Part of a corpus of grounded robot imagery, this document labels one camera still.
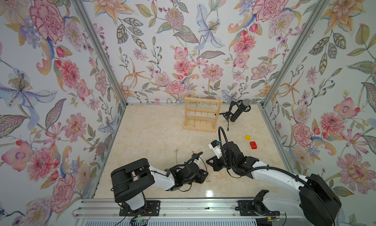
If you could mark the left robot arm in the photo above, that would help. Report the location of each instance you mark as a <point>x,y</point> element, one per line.
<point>130,181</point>

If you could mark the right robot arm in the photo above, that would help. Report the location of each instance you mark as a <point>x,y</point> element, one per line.
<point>308,196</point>

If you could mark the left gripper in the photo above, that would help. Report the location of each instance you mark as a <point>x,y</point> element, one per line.
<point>201,175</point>

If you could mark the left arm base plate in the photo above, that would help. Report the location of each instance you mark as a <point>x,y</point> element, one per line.
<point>151,208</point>

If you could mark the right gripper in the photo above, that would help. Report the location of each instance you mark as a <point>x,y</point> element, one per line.
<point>213,162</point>

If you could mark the wooden jewelry display stand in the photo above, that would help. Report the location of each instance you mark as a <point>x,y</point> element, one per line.
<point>201,114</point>

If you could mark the red toy brick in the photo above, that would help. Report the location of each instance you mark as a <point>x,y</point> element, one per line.
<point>253,145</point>

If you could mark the aluminium mounting rail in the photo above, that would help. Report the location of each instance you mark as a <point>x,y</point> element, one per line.
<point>169,208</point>

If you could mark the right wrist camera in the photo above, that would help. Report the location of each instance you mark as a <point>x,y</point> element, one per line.
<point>215,146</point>

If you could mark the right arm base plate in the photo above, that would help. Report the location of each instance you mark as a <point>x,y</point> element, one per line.
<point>254,208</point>

